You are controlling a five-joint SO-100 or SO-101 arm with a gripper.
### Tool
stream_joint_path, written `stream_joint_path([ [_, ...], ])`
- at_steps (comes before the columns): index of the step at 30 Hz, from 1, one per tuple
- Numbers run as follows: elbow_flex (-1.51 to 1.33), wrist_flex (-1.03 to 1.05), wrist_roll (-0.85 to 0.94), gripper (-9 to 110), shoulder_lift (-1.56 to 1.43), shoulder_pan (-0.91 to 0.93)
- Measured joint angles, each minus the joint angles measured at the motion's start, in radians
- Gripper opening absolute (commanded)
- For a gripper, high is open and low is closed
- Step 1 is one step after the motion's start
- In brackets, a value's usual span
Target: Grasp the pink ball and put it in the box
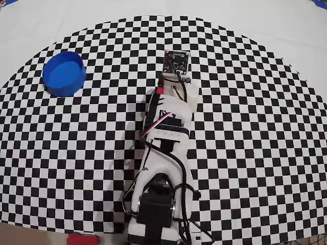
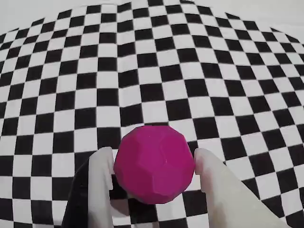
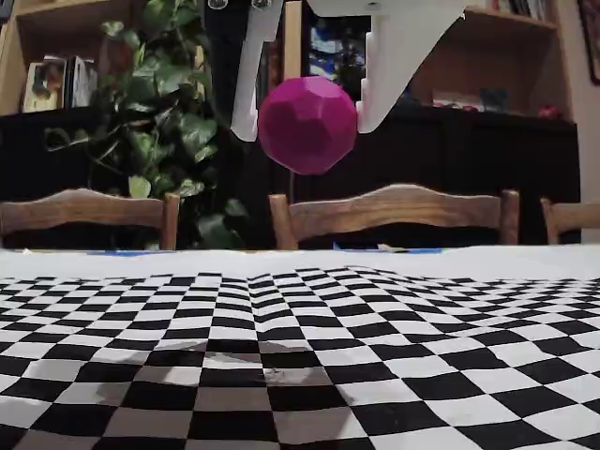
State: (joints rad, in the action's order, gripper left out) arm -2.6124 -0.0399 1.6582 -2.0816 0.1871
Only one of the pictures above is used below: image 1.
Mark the checkerboard printed white sheet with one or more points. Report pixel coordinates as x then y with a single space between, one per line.
255 114

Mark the red flat object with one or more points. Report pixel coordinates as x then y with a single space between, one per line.
83 240

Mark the blue round box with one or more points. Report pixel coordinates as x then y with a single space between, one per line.
64 75

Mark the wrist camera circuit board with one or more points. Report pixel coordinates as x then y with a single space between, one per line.
176 62

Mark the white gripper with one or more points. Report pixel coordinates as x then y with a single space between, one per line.
170 84

